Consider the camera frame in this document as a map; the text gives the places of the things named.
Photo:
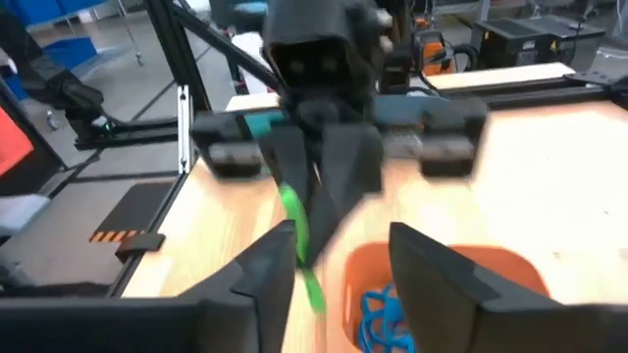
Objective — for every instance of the black orange wheeled machine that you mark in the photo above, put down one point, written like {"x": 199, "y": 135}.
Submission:
{"x": 434, "y": 51}

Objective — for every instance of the orange plastic basket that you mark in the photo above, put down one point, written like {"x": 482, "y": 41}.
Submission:
{"x": 368, "y": 265}

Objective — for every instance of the green rubber band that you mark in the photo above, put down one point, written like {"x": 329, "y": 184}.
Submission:
{"x": 294, "y": 206}

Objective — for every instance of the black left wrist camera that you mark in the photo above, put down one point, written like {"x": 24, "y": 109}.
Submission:
{"x": 319, "y": 49}

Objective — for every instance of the black hazard-striped floor mat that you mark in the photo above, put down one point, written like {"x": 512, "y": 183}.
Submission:
{"x": 137, "y": 211}

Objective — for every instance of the red flat panel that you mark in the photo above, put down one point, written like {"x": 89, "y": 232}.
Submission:
{"x": 12, "y": 142}

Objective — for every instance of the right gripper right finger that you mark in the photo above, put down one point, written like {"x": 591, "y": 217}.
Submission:
{"x": 490, "y": 328}

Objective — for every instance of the bright teal plastic basket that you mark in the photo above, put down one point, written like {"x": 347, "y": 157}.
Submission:
{"x": 257, "y": 126}

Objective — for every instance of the silver aluminium rail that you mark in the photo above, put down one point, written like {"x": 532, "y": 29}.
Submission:
{"x": 184, "y": 127}

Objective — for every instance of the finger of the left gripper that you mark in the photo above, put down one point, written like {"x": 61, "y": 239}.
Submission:
{"x": 350, "y": 171}
{"x": 289, "y": 157}

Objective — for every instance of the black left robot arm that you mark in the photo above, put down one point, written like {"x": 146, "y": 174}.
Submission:
{"x": 397, "y": 64}

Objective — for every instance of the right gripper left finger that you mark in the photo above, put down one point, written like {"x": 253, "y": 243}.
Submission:
{"x": 147, "y": 328}

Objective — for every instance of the blue rubber band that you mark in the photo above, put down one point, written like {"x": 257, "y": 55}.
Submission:
{"x": 382, "y": 318}

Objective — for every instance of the black equipment stand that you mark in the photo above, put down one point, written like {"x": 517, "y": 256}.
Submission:
{"x": 73, "y": 98}

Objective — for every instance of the blue plastic bin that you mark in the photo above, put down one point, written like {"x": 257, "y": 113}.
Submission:
{"x": 34, "y": 10}

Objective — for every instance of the light blue container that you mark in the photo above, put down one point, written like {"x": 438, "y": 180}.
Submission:
{"x": 251, "y": 7}

